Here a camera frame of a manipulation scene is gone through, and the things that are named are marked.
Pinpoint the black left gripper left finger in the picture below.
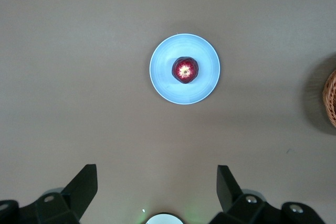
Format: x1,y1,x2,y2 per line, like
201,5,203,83
34,164,99,224

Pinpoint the blue plate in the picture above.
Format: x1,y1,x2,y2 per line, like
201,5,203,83
149,33,221,105

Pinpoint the brown wicker basket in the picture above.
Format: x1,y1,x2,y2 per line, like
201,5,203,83
323,69,336,128

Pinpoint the red apple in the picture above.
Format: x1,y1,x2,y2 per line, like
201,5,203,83
171,56,198,84

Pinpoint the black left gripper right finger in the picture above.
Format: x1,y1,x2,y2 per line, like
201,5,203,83
209,165,283,224

